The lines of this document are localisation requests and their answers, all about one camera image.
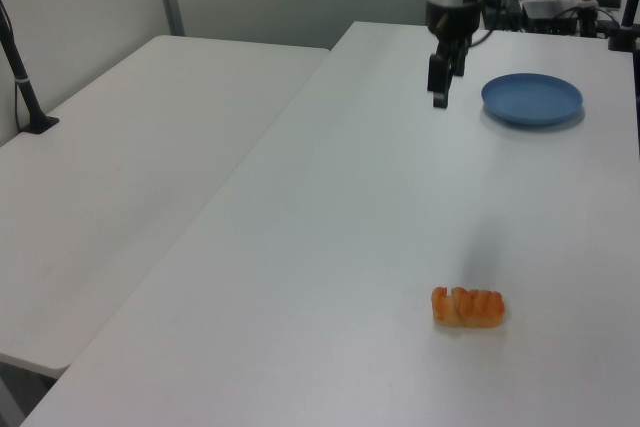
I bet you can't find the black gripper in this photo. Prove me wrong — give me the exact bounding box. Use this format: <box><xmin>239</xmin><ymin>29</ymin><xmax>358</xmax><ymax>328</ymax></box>
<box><xmin>425</xmin><ymin>0</ymin><xmax>482</xmax><ymax>109</ymax></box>

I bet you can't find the orange glazed bread roll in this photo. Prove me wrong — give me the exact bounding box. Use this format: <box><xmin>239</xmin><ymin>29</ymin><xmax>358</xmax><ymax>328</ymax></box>
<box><xmin>430</xmin><ymin>285</ymin><xmax>507</xmax><ymax>329</ymax></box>

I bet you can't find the blue round plate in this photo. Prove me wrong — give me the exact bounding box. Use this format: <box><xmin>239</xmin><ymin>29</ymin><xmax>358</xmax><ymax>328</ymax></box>
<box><xmin>480</xmin><ymin>73</ymin><xmax>585</xmax><ymax>127</ymax></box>

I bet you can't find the black electronics box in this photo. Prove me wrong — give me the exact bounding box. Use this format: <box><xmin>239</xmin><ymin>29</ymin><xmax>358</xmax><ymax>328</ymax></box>
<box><xmin>519</xmin><ymin>0</ymin><xmax>584</xmax><ymax>36</ymax></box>

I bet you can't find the white side table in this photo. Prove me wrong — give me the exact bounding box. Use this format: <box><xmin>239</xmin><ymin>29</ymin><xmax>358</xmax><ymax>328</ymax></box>
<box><xmin>0</xmin><ymin>35</ymin><xmax>331</xmax><ymax>381</ymax></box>

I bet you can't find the black camera stand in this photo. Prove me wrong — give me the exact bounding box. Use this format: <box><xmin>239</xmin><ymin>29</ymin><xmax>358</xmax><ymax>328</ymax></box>
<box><xmin>0</xmin><ymin>0</ymin><xmax>60</xmax><ymax>136</ymax></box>
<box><xmin>607</xmin><ymin>0</ymin><xmax>640</xmax><ymax>53</ymax></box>

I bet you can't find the black stand cable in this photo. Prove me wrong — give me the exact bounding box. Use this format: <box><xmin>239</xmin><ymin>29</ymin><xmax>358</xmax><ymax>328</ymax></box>
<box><xmin>13</xmin><ymin>80</ymin><xmax>26</xmax><ymax>134</ymax></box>

